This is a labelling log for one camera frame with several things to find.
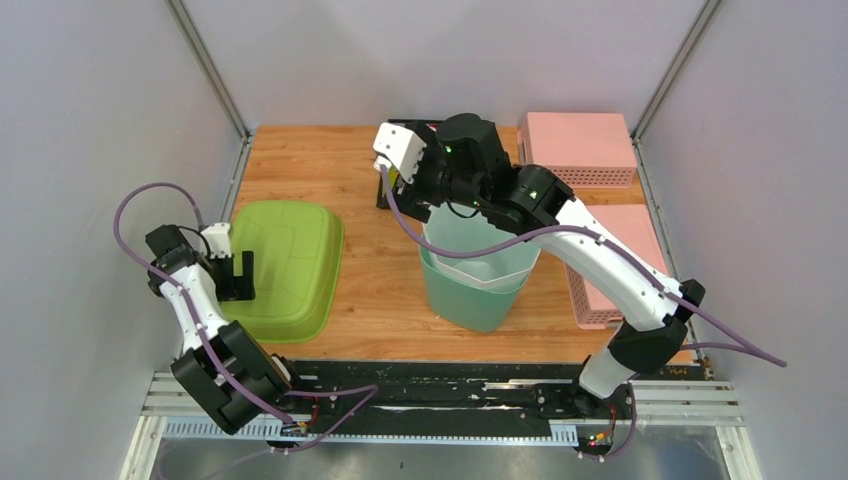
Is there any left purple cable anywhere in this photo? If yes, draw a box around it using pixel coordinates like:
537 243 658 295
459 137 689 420
112 182 380 458

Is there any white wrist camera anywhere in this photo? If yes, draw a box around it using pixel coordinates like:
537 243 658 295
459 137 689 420
372 122 426 184
200 222 233 259

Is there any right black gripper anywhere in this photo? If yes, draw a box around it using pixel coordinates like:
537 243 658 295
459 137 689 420
380 121 484 224

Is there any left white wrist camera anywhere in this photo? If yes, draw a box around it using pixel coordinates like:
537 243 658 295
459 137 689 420
200 222 233 259

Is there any pink perforated plastic basket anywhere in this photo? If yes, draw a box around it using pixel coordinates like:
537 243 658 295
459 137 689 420
564 203 672 331

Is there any large green plastic container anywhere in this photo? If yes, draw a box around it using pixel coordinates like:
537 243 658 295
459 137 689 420
222 200 344 343

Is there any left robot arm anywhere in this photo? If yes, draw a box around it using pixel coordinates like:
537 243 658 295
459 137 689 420
145 224 307 435

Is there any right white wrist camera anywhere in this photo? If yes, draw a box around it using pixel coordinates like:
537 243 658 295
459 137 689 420
372 122 426 184

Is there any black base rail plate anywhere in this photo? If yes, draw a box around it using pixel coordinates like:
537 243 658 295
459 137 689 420
278 358 637 440

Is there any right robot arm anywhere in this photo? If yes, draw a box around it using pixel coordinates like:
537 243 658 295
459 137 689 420
372 113 706 418

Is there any black grey checkerboard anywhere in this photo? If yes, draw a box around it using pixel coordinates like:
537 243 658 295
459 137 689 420
376 119 445 212

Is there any green bin with white liner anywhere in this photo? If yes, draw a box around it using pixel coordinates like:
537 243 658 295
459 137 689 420
420 205 540 333

